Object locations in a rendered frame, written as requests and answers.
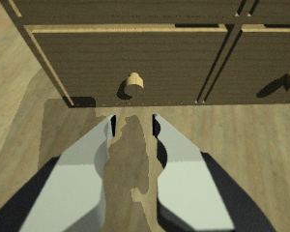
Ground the brown wooden drawer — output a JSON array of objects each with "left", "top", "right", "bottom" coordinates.
[
  {"left": 249, "top": 0, "right": 290, "bottom": 16},
  {"left": 204, "top": 24, "right": 290, "bottom": 102},
  {"left": 32, "top": 24, "right": 228, "bottom": 105},
  {"left": 13, "top": 0, "right": 242, "bottom": 16}
]

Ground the light wooden chest of drawers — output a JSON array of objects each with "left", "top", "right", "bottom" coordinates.
[{"left": 0, "top": 0, "right": 290, "bottom": 108}]

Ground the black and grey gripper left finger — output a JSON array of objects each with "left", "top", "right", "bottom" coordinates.
[{"left": 0, "top": 114, "right": 116, "bottom": 232}]

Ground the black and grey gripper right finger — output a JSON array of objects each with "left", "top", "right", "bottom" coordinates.
[{"left": 153, "top": 113, "right": 276, "bottom": 232}]

